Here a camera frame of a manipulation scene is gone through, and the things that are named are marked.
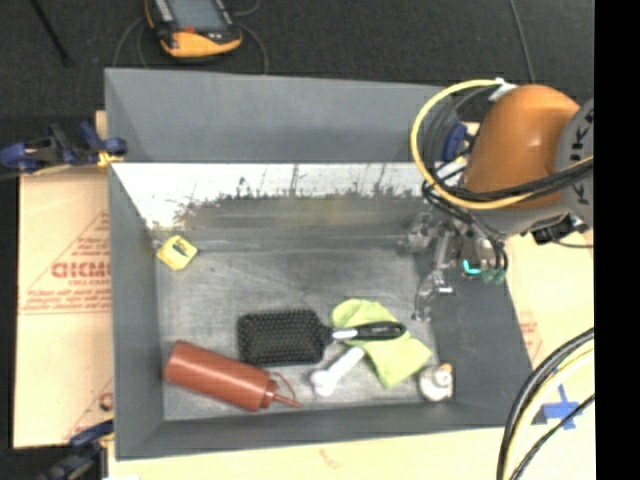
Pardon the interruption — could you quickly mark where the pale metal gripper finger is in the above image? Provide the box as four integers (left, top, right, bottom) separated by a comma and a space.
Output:
398, 211, 437, 257
412, 269, 456, 323

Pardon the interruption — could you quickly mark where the light green cloth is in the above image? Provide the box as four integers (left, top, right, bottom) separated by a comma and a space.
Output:
329, 297, 434, 389

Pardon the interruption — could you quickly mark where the small clear jar orange lid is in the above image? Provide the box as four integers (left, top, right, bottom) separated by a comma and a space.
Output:
418, 362, 456, 403

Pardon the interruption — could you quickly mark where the grey metal bin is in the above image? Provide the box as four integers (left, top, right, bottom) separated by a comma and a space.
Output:
103, 67, 534, 460

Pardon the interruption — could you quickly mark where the black hairbrush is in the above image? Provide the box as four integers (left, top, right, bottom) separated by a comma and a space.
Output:
236, 308, 407, 367

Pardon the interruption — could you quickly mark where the red-brown squeeze bottle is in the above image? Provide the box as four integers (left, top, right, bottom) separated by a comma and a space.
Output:
161, 339, 302, 413

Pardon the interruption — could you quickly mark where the brown cardboard board red print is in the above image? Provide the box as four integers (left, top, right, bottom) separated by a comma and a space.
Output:
12, 169, 117, 450

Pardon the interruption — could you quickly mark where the black cylinder on white bracket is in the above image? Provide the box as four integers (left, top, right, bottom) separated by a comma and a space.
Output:
529, 215, 589, 247

